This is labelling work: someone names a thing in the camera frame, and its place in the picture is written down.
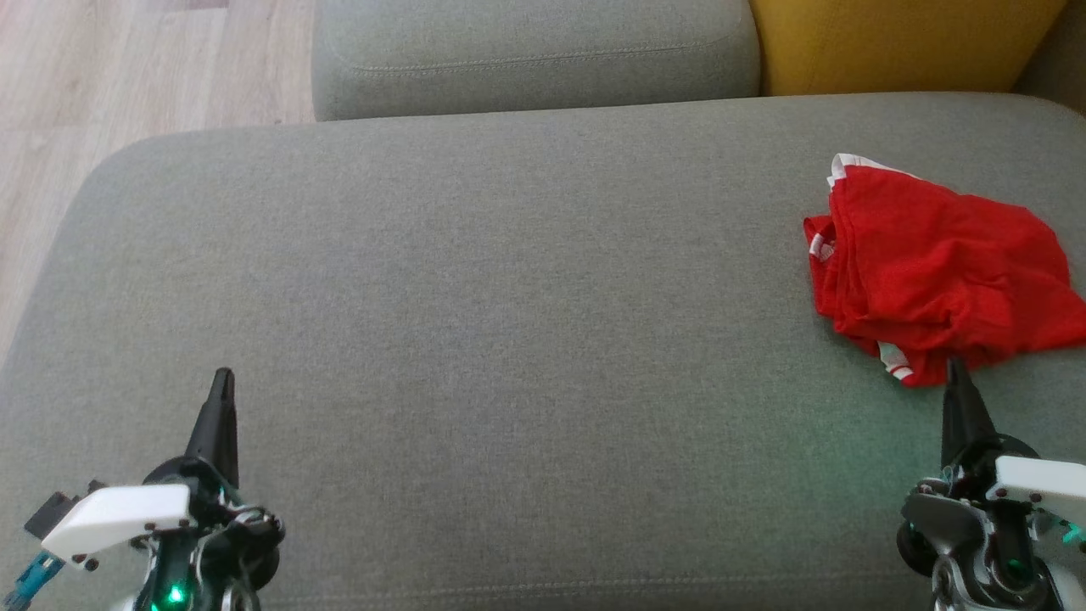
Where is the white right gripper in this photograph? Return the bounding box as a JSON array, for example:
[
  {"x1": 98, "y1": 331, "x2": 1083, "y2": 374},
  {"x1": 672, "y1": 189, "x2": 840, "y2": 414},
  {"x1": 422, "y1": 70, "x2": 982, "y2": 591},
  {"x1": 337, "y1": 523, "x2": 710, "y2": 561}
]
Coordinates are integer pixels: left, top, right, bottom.
[{"x1": 896, "y1": 356, "x2": 1086, "y2": 587}]

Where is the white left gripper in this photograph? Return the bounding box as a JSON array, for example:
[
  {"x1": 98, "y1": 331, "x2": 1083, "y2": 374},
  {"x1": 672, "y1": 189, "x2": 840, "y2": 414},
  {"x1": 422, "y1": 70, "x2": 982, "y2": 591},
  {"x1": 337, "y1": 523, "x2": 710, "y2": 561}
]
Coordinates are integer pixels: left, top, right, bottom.
[{"x1": 40, "y1": 367, "x2": 286, "y2": 596}]

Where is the red mesh shorts white hem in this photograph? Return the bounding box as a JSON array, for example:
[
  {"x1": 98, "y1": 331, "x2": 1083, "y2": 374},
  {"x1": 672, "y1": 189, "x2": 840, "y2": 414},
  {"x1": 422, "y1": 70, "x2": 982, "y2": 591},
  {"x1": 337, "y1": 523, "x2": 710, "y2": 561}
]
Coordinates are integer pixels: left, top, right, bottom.
[{"x1": 826, "y1": 152, "x2": 1086, "y2": 376}]

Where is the grey sofa seat cushion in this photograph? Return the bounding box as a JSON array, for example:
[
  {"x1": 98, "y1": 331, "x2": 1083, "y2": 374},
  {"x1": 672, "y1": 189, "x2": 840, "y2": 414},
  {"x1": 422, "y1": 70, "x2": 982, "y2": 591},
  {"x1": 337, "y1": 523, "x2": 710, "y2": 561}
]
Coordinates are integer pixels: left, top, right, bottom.
[{"x1": 0, "y1": 91, "x2": 1086, "y2": 611}]

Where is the grey sofa corner cushion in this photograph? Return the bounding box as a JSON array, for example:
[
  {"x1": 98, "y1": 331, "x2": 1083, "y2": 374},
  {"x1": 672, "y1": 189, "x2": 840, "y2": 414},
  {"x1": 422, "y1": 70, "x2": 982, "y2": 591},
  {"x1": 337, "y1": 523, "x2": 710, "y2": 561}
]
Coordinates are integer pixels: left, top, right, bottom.
[{"x1": 1013, "y1": 0, "x2": 1086, "y2": 121}]

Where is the yellow sofa cushion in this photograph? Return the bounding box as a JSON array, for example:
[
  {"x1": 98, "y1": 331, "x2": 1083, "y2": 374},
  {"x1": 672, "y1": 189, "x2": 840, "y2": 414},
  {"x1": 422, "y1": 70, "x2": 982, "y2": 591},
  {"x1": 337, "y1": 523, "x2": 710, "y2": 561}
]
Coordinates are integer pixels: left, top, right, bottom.
[{"x1": 747, "y1": 0, "x2": 1069, "y2": 97}]

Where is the grey sofa back cushion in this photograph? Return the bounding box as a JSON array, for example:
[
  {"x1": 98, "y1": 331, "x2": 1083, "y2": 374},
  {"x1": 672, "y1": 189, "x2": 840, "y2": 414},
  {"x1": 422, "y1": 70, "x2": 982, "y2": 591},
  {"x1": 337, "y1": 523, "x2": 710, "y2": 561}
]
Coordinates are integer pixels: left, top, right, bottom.
[{"x1": 311, "y1": 0, "x2": 763, "y2": 122}]

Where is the black cable teal connector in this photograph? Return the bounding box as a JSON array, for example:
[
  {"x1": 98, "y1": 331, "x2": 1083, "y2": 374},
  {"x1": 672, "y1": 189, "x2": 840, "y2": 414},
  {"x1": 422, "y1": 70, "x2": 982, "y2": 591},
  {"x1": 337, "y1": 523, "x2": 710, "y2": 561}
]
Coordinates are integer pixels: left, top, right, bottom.
[{"x1": 0, "y1": 549, "x2": 66, "y2": 610}]

